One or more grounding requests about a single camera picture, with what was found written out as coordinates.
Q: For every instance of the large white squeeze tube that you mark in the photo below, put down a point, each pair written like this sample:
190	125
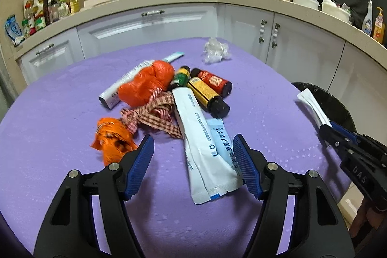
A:
205	155

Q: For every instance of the black trash bin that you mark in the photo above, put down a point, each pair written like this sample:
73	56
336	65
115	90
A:
335	107

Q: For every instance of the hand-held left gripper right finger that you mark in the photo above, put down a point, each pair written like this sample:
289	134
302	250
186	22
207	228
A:
245	162

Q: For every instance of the slim white toothpaste tube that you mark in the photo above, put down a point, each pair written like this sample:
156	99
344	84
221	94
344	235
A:
127	79

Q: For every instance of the blue snack packet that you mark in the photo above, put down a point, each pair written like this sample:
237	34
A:
13	31

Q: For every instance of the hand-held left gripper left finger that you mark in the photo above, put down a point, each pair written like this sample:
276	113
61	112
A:
142	161

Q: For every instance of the crumpled clear plastic wrap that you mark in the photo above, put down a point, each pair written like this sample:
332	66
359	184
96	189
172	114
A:
216	51

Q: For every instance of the white spray bottle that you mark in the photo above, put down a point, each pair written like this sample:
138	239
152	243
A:
367	20

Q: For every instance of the white packet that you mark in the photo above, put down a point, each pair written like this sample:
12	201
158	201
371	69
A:
313	108

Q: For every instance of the green label dark bottle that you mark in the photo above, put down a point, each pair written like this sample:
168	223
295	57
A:
180	78

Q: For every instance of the yellow label dark bottle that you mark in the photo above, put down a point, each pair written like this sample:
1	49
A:
207	97

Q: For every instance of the orange plastic bag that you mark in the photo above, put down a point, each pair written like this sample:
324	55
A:
145	84

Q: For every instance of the orange soap dispenser bottle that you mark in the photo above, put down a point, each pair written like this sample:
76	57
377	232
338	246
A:
378	28

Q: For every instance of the cluster of condiment bottles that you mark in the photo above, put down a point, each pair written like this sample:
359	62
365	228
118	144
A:
42	10

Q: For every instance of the person's right hand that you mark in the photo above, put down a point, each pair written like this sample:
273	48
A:
361	218

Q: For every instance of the blue and white sachet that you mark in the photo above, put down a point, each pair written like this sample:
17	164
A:
222	140

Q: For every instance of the white kitchen cabinet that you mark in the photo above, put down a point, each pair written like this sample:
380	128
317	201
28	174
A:
181	28

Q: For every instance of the white bowl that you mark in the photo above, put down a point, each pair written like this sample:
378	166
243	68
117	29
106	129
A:
335	11

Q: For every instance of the crumpled orange wrapper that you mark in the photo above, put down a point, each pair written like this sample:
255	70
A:
110	140

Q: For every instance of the red checkered ribbon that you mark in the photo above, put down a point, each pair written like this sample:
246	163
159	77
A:
154	116

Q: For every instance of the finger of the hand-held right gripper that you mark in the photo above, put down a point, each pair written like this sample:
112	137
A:
343	129
332	137

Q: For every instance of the purple tablecloth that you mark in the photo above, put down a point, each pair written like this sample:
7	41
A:
60	113

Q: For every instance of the white cooktop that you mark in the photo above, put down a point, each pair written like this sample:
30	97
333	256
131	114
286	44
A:
96	1

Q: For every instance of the clear plastic lidded container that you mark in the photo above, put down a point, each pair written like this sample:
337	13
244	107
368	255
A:
304	0

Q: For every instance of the red label dark bottle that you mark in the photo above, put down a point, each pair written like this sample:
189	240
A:
213	81

